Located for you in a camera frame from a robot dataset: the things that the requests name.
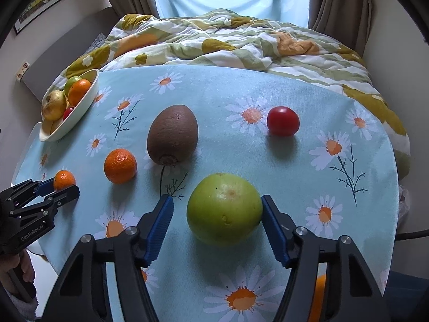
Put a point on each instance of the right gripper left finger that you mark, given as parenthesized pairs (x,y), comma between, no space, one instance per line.
(81,290)

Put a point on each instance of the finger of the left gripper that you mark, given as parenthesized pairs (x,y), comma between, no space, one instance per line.
(47,209)
(32,189)

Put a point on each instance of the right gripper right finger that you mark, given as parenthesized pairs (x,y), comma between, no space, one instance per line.
(350,291)

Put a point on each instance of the small orange tangerine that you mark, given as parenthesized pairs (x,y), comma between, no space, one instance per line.
(63,179)

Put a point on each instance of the small red cherry tomato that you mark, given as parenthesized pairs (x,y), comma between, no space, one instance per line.
(67,112)

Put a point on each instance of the medium orange tangerine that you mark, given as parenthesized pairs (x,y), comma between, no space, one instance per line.
(120,166)

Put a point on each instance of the brown kiwi fruit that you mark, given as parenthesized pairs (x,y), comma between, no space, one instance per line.
(173,136)

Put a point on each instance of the large green apple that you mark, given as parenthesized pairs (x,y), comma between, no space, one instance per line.
(223,209)

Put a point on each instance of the large red tomato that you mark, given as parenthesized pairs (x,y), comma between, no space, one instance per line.
(282,121)

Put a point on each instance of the person's left hand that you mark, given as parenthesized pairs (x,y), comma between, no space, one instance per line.
(9,262)

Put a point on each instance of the cream fruit bowl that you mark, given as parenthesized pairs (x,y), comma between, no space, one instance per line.
(53,131)

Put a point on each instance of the orange tangerine in bowl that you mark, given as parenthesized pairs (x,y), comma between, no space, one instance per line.
(78,91)

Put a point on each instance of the white plastic bag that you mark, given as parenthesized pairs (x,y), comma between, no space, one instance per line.
(404,205)

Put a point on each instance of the small green apple in bowl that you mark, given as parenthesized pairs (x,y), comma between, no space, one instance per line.
(70,82)

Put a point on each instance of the grey headboard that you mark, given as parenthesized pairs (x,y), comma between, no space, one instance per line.
(44,70)

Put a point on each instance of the grey patterned pillow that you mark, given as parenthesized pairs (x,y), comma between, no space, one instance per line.
(98,42)

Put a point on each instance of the blue daisy tablecloth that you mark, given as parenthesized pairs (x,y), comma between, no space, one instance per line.
(336,176)

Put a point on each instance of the floral striped duvet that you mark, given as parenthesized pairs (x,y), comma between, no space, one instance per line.
(226,39)

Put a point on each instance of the right brown curtain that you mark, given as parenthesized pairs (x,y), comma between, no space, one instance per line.
(348,21)

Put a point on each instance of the wall socket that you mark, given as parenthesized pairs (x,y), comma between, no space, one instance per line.
(24,67)

